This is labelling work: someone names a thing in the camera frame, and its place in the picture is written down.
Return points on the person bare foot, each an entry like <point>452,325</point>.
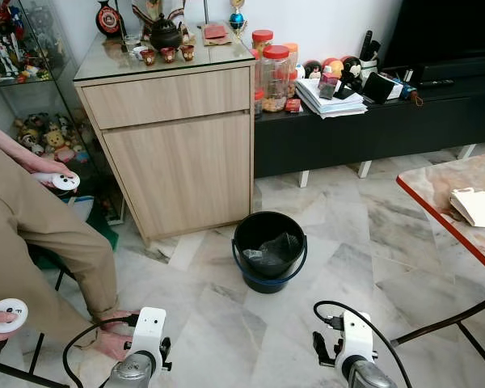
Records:
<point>113,339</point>

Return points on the black metal chair frame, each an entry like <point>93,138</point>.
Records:
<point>44,271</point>

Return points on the black remote control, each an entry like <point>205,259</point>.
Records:
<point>436,82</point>

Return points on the white pen holder cup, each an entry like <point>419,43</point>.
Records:
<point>369,65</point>

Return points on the orange round doll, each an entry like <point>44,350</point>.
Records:
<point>334,67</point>

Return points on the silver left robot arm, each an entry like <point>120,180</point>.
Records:
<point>129,373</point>

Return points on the large clear jar red lid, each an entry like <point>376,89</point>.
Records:
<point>276,81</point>

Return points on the marble folding table red edge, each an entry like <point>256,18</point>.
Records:
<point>449,174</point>

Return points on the black low tv console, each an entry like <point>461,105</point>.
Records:
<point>372,137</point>

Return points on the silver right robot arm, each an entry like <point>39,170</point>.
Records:
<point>370,377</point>

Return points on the person left forearm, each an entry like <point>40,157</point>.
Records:
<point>4,141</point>

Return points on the black television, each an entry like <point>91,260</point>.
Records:
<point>444,28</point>

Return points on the light wood cabinet glass top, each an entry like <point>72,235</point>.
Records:
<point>178,162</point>

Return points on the trophy with blue globe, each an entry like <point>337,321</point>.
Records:
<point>238,20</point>

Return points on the stack of white papers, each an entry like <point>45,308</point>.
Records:
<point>327,103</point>

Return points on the round black red plaque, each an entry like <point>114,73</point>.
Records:
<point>109,18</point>

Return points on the black wallet case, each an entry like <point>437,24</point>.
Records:
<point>378,87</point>

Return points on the small red tea cup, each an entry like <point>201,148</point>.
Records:
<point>187,52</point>
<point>168,54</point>
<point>148,56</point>

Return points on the small red box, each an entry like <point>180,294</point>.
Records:
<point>293,105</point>

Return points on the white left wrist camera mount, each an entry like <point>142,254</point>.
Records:
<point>149,331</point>

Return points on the person right hand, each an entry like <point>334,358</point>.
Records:
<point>0,333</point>

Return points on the clear jar orange lid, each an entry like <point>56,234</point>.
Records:
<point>293,56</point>

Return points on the red box on wooden tray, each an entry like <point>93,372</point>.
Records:
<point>216,33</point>

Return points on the green bag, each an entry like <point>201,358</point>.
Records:
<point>105,230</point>

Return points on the white handheld controller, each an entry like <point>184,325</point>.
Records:
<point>2,311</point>
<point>63,181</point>

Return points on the person left hand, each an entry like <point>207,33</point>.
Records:
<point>44,166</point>

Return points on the glass display case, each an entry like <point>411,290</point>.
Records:
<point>32,97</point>

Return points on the person leg beige trousers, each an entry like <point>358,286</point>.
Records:
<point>40,242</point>

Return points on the white paper bag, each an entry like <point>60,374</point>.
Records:
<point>477,208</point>

